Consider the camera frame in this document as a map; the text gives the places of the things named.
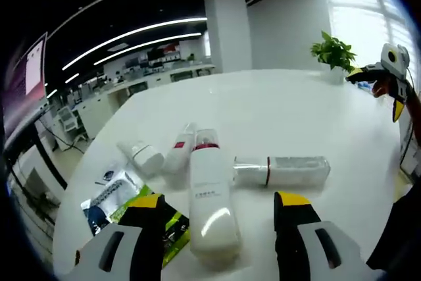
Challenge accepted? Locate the person's dark clothing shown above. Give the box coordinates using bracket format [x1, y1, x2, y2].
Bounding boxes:
[365, 182, 421, 272]

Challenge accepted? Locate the clear-wrapped white skincare bottle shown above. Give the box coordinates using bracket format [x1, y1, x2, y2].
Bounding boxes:
[232, 155, 331, 188]

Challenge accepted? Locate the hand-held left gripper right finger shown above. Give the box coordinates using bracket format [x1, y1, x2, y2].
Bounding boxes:
[273, 191, 379, 281]

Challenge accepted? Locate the tall white skincare bottle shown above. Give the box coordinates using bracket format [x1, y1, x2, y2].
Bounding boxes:
[189, 128, 242, 257]

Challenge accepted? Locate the large display screen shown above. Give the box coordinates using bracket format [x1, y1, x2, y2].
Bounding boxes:
[2, 32, 49, 130]

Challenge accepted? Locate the short white skincare jar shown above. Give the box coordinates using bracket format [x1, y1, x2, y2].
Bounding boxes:
[116, 140, 164, 174]

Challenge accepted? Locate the person's right hand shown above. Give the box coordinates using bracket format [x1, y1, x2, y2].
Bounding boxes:
[372, 76, 394, 98]

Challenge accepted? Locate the white rolling cart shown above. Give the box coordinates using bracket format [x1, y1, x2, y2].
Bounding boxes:
[54, 106, 89, 150]

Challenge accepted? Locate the white square pillar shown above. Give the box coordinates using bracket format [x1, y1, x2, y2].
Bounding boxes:
[203, 0, 253, 74]

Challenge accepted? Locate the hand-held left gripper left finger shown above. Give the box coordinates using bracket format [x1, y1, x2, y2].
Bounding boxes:
[62, 193, 167, 281]

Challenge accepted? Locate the potted green plant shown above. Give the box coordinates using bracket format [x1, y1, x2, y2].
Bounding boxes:
[310, 30, 358, 85]

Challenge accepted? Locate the slim red-label skincare bottle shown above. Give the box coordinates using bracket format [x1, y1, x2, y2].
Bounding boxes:
[163, 122, 197, 176]

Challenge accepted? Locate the green and clear plastic packet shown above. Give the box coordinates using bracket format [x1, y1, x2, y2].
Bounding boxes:
[80, 170, 191, 267]

